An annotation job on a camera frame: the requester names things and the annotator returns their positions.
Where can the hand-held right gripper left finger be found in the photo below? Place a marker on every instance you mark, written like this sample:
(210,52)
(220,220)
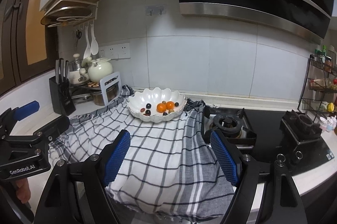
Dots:
(117,158)

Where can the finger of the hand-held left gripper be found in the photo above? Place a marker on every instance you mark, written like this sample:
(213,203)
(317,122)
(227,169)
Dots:
(56,125)
(26,108)

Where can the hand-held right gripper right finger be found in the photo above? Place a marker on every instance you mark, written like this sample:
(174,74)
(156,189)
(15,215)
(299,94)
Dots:
(225,158)

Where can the white scalloped bowl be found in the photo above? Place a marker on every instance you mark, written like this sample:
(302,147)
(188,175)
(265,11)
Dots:
(137,100)

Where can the orange tangerine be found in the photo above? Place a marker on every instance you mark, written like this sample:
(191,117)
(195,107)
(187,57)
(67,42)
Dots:
(170,105)
(161,107)

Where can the person's left hand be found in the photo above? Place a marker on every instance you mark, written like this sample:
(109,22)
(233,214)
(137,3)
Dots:
(22,189)

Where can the black knife block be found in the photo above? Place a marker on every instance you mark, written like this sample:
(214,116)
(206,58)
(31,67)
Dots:
(62,97)

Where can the grey white checked cloth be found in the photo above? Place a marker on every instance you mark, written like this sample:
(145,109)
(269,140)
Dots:
(158,150)

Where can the steel corner shelf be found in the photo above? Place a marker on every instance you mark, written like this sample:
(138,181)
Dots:
(84,86)

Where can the glass jar brown contents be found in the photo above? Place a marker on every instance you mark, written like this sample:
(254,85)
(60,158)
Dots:
(98,99)

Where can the white ceramic pot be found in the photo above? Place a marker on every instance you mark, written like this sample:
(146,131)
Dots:
(76,77)

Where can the black glass gas stove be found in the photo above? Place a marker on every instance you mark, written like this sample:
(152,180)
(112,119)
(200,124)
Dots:
(268,129)

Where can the steel stove knob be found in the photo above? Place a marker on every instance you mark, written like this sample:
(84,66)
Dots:
(298,154)
(281,156)

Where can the white plastic stand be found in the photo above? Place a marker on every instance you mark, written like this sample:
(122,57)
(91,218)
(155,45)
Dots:
(103,93)

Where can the steel pot with lid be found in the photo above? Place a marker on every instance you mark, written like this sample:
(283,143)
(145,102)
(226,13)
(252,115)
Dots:
(76,64)

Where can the cream ceramic teapot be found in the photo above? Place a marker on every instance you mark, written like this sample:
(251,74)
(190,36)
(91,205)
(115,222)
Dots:
(98,71)

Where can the white rice paddle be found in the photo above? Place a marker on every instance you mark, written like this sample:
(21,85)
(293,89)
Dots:
(94,45)

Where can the black scissors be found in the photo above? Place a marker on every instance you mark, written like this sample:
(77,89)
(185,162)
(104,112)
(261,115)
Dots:
(78,34)

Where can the small white seasoning jars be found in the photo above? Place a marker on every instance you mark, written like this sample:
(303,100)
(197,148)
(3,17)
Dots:
(327,124)

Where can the yellow plastic bottle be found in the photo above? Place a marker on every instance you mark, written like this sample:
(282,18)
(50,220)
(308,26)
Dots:
(330,106)

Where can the group of seasoning bottles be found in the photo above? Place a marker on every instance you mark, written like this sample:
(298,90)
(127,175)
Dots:
(327,63)

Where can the white wall socket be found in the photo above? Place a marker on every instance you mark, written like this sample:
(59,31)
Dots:
(112,51)
(124,50)
(102,52)

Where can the white metal wall rack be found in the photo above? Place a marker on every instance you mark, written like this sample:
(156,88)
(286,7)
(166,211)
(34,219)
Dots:
(94,9)

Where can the grey wall hook strip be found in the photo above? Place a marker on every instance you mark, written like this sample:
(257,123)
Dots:
(155,9)

